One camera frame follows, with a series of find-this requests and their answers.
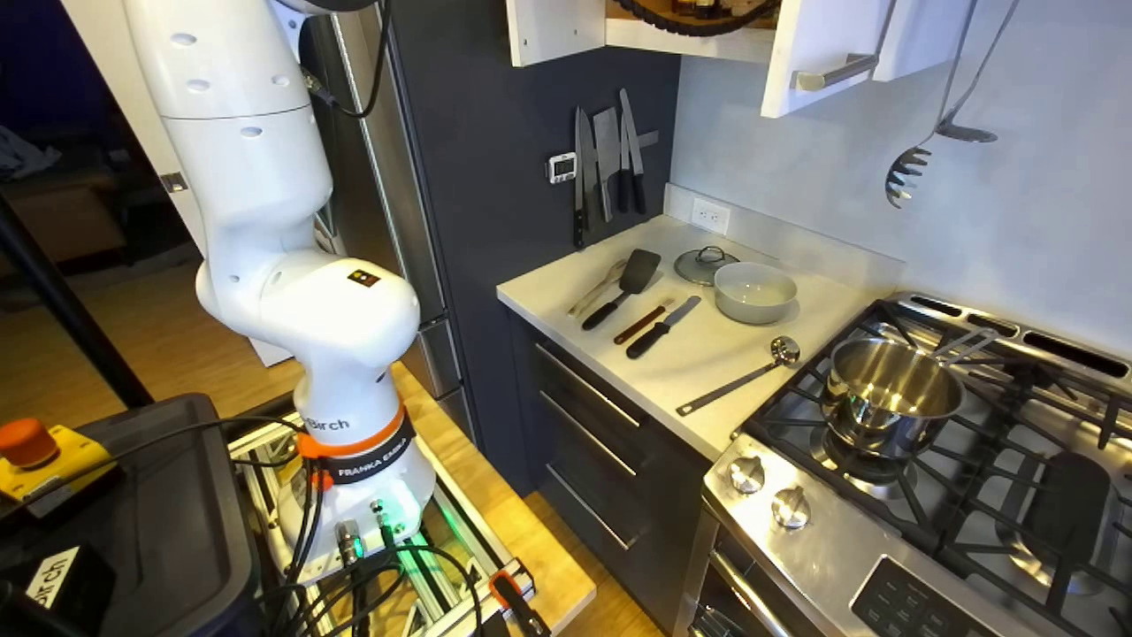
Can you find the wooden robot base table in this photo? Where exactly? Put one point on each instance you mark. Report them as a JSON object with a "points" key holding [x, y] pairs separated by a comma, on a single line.
{"points": [[483, 560]]}

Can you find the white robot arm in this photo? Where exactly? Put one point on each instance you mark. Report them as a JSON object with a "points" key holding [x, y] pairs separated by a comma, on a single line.
{"points": [[238, 113]]}

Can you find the black spatula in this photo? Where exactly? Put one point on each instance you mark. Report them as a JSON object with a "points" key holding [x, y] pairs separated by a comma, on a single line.
{"points": [[632, 279]]}

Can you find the glass pot lid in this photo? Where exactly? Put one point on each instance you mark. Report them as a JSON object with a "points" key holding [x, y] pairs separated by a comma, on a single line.
{"points": [[702, 263]]}

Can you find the grey ceramic bowl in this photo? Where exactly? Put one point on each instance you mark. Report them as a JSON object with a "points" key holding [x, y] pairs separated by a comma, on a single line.
{"points": [[753, 293]]}

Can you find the dark drawer cabinet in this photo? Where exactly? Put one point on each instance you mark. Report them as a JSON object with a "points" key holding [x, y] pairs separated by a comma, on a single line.
{"points": [[621, 480]]}

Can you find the long metal spoon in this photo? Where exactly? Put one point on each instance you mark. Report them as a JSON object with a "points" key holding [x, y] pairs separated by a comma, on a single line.
{"points": [[784, 356]]}

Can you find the stainless steel refrigerator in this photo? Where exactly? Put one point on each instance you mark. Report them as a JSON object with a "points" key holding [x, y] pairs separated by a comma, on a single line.
{"points": [[375, 206]]}

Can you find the stainless steel pot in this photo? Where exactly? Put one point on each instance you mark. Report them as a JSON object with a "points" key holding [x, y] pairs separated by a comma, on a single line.
{"points": [[884, 398]]}

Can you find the hanging slotted spoon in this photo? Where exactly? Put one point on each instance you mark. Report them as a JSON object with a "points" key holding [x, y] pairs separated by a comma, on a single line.
{"points": [[910, 164]]}

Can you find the white cabinet door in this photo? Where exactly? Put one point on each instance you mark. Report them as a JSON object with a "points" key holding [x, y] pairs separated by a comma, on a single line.
{"points": [[826, 46]]}

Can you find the black equipment case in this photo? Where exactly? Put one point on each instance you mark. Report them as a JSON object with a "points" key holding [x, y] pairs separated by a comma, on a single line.
{"points": [[152, 549]]}

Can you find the gas stove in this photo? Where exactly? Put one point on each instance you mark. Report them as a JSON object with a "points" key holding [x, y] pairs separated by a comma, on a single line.
{"points": [[1011, 517]]}

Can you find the red emergency stop button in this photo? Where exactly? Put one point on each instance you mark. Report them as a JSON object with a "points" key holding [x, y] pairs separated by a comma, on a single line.
{"points": [[48, 457]]}

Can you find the red handled knife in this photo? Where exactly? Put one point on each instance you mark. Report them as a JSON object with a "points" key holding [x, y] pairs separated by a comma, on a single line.
{"points": [[640, 322]]}

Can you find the black handled knife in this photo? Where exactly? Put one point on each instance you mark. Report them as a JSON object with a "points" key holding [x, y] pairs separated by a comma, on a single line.
{"points": [[640, 343]]}

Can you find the wall mounted knife set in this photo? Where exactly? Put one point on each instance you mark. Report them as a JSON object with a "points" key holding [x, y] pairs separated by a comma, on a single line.
{"points": [[609, 166]]}

